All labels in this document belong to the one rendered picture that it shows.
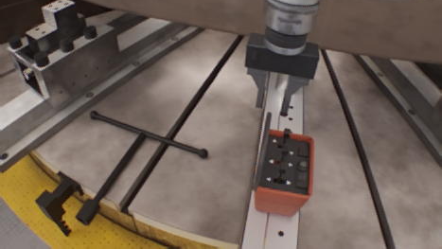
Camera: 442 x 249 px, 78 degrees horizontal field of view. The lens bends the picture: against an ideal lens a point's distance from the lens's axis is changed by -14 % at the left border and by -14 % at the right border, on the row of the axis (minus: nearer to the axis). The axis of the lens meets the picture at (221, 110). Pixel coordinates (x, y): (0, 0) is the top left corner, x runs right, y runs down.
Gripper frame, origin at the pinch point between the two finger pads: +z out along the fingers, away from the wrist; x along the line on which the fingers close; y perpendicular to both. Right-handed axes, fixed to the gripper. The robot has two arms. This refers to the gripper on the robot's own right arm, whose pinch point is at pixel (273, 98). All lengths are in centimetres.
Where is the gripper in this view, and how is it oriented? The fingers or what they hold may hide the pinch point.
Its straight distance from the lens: 65.5
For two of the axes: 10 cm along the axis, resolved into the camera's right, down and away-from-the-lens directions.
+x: 9.7, 1.8, -1.3
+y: -2.2, 6.6, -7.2
